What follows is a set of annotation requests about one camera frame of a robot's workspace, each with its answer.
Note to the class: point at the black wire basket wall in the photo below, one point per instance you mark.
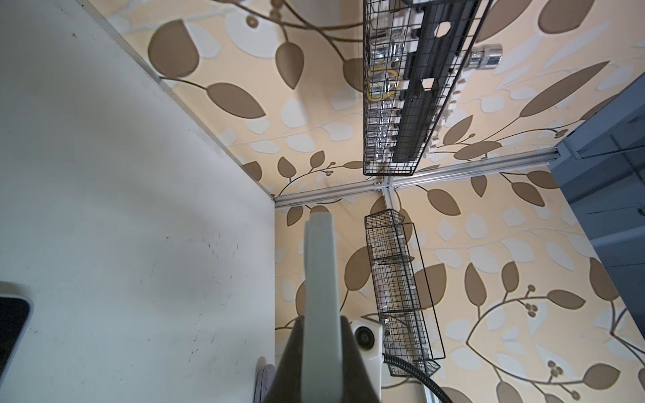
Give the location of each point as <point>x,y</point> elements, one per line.
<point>399,307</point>
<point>386,40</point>

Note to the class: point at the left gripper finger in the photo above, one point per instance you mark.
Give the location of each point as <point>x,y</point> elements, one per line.
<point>321,362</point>

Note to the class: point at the black wire basket back wall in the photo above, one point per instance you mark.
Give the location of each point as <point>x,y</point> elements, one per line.
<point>386,40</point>

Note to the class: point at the black phone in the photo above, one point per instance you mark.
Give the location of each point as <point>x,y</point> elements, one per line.
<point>16,311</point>

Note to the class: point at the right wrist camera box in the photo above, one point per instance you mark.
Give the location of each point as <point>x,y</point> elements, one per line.
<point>368,335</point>

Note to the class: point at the black wire basket right wall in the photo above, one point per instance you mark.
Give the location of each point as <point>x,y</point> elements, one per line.
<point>399,307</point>

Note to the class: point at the black socket holder tool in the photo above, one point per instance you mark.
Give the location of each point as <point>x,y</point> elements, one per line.
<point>442,37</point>

